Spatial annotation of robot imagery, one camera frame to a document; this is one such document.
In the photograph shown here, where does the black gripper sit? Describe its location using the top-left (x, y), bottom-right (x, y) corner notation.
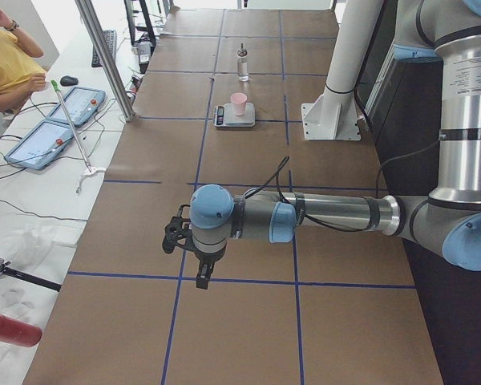
top-left (192, 237), bottom-right (227, 289)

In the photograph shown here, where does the clear glass sauce bottle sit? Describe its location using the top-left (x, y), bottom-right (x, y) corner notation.
top-left (236, 43), bottom-right (249, 82)

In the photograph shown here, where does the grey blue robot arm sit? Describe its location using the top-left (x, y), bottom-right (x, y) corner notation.
top-left (186, 1), bottom-right (481, 289)

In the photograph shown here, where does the white digital kitchen scale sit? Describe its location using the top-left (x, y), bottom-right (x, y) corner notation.
top-left (212, 103), bottom-right (256, 128)

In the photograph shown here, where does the near teach pendant tablet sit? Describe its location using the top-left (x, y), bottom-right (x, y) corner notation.
top-left (4, 120), bottom-right (74, 170)

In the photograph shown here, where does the teach pendant tablet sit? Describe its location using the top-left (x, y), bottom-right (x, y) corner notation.
top-left (4, 120), bottom-right (74, 170)
top-left (63, 87), bottom-right (106, 128)

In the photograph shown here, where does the far teach pendant tablet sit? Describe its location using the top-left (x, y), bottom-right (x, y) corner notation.
top-left (63, 87), bottom-right (106, 128)

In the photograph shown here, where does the black tool on bench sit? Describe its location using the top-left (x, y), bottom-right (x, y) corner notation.
top-left (0, 258), bottom-right (62, 292)

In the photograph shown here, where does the red cylinder bottle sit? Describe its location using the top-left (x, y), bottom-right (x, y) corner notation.
top-left (0, 314), bottom-right (42, 347)

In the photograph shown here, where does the black computer mouse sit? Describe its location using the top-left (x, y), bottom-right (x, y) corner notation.
top-left (59, 75), bottom-right (79, 87)

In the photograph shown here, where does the black keyboard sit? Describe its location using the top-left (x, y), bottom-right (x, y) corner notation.
top-left (90, 30), bottom-right (118, 68)

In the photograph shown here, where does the person in yellow shirt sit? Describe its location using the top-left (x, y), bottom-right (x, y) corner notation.
top-left (0, 9), bottom-right (46, 113)

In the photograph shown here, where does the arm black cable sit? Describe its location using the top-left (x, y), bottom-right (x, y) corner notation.
top-left (244, 138), bottom-right (442, 233)

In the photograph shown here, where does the green handled reacher grabber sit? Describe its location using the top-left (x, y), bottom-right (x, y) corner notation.
top-left (51, 80), bottom-right (107, 194)

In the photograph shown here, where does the aluminium frame post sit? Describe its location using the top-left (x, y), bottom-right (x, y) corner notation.
top-left (75, 0), bottom-right (135, 122)

